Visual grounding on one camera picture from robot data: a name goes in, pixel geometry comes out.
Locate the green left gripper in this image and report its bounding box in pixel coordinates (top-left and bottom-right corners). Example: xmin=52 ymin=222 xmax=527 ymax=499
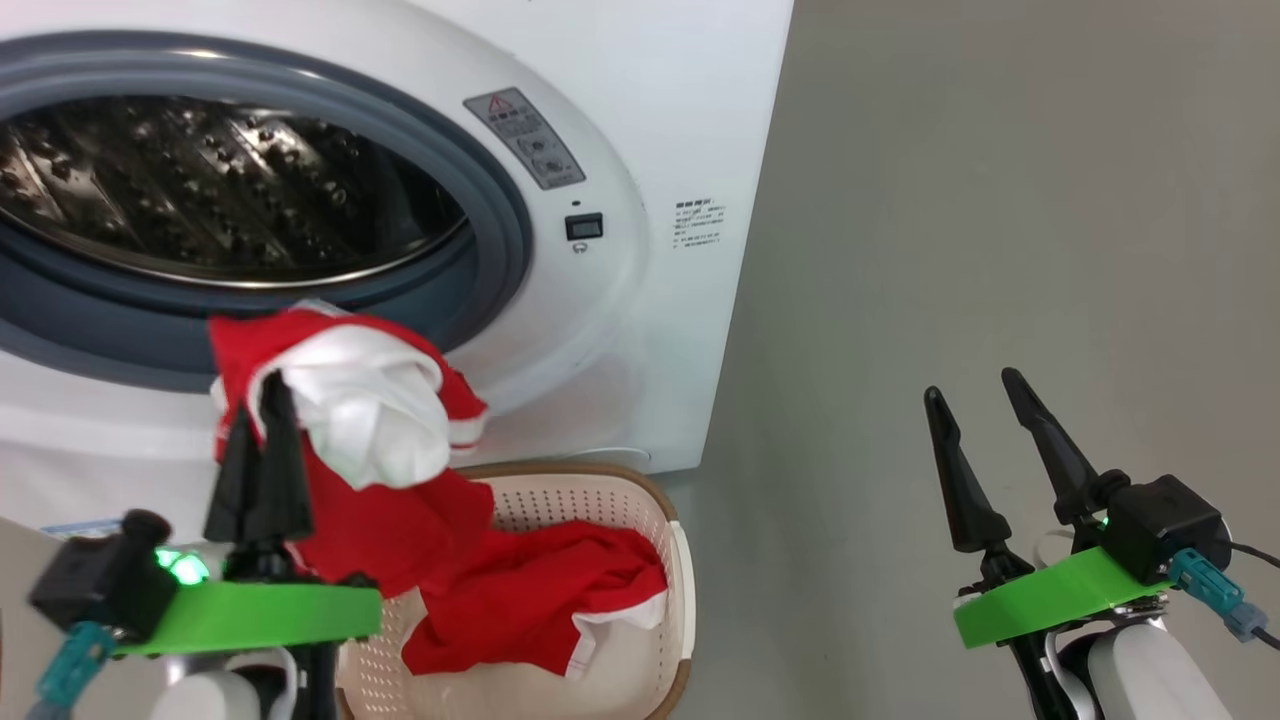
xmin=110 ymin=372 xmax=383 ymax=657

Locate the cream laundry basket brown rim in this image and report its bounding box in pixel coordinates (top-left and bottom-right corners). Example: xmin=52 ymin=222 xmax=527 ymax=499
xmin=335 ymin=462 xmax=696 ymax=720

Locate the blue energy label sticker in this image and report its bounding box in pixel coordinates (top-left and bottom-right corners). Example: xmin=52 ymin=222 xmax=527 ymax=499
xmin=40 ymin=518 xmax=126 ymax=541

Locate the teal left camera connector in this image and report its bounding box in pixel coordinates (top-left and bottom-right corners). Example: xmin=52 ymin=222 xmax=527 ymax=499
xmin=38 ymin=620 xmax=116 ymax=713

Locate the black right camera cable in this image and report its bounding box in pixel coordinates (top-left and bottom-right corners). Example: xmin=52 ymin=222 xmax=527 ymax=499
xmin=1230 ymin=540 xmax=1280 ymax=651

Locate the teal camera connector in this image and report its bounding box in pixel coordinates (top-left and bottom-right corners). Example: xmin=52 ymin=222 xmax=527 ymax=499
xmin=1170 ymin=548 xmax=1266 ymax=641
xmin=38 ymin=620 xmax=116 ymax=713

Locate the grey warning label sticker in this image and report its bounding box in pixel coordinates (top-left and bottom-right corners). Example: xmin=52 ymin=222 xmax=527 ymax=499
xmin=463 ymin=87 xmax=586 ymax=191

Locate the white front-load washing machine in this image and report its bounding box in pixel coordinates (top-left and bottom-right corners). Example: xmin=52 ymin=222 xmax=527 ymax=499
xmin=0 ymin=0 xmax=796 ymax=546

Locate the red and white garment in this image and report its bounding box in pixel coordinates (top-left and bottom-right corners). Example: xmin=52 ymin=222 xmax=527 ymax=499
xmin=208 ymin=300 xmax=669 ymax=681

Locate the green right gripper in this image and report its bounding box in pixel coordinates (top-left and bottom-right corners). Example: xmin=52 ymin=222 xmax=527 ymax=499
xmin=923 ymin=368 xmax=1171 ymax=651

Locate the teal right camera connector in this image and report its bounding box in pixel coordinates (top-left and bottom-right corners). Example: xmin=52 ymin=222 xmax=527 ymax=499
xmin=1170 ymin=548 xmax=1266 ymax=641

